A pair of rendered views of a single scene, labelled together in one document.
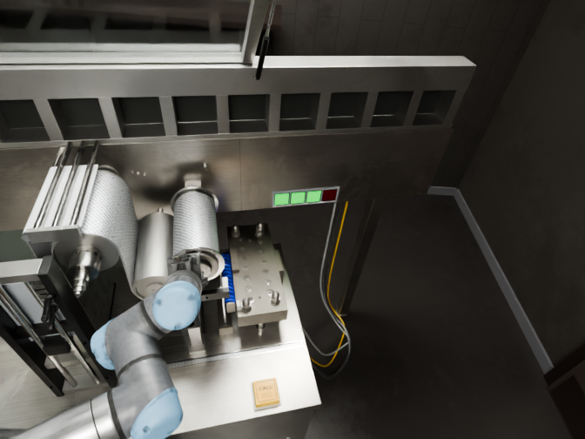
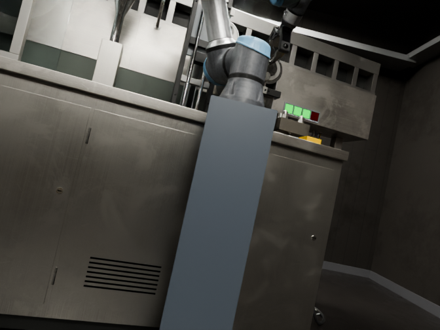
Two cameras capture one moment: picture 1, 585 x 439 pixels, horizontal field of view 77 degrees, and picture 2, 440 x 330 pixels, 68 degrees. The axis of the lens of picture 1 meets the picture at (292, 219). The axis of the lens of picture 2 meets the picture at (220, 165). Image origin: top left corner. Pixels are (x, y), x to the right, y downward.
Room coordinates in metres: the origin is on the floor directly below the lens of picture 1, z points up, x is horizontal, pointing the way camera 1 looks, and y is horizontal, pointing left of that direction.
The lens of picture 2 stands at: (-0.94, 0.36, 0.65)
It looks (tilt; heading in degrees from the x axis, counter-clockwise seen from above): 3 degrees up; 1
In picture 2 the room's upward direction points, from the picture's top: 12 degrees clockwise
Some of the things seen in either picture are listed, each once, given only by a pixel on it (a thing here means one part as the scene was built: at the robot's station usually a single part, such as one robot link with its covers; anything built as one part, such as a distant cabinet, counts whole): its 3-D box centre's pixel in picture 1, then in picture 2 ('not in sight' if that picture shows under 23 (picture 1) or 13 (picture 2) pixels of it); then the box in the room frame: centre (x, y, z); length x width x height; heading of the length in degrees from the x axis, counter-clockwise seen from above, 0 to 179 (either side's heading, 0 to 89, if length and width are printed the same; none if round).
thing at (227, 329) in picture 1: (222, 295); not in sight; (0.75, 0.22, 0.92); 0.28 x 0.04 x 0.04; 16
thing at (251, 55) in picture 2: not in sight; (249, 59); (0.10, 0.35, 1.07); 0.13 x 0.12 x 0.14; 35
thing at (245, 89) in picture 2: not in sight; (243, 94); (0.09, 0.34, 0.95); 0.15 x 0.15 x 0.10
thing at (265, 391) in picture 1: (265, 392); (309, 141); (0.44, 0.02, 0.91); 0.07 x 0.07 x 0.02; 16
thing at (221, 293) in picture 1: (213, 289); (270, 93); (0.63, 0.21, 1.14); 0.09 x 0.06 x 0.03; 106
